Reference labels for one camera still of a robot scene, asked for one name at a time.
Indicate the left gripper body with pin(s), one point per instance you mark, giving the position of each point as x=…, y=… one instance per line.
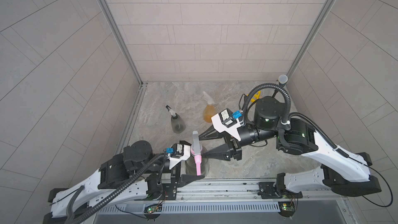
x=174, y=171

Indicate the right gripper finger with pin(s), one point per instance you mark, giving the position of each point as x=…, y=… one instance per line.
x=220, y=153
x=211, y=134

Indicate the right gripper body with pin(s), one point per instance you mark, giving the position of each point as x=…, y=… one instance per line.
x=229, y=137

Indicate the orange plastic bottle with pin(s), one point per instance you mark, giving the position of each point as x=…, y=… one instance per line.
x=209, y=112

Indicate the pink grey spray nozzle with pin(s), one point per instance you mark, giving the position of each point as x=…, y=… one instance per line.
x=197, y=149

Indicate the clear spray nozzle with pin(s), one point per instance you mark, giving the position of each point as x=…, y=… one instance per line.
x=208, y=98

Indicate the black white spray nozzle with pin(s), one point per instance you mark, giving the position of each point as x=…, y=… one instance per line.
x=172, y=112

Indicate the dark grey bottle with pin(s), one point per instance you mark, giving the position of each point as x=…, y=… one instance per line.
x=191, y=165

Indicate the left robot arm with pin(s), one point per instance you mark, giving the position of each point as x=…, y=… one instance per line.
x=135, y=174

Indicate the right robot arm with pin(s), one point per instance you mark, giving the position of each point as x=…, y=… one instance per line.
x=343, y=172

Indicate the yellow triangle block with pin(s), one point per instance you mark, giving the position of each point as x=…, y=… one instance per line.
x=256, y=96

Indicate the microphone on black stand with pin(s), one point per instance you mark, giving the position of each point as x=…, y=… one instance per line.
x=282, y=80

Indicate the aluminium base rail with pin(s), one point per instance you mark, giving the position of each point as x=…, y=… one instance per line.
x=231, y=196

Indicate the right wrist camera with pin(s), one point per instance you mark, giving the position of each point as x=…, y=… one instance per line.
x=229, y=122

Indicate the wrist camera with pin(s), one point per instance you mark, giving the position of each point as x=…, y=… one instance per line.
x=229, y=122
x=178, y=153

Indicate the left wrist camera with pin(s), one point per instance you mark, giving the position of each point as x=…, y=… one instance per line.
x=178, y=153

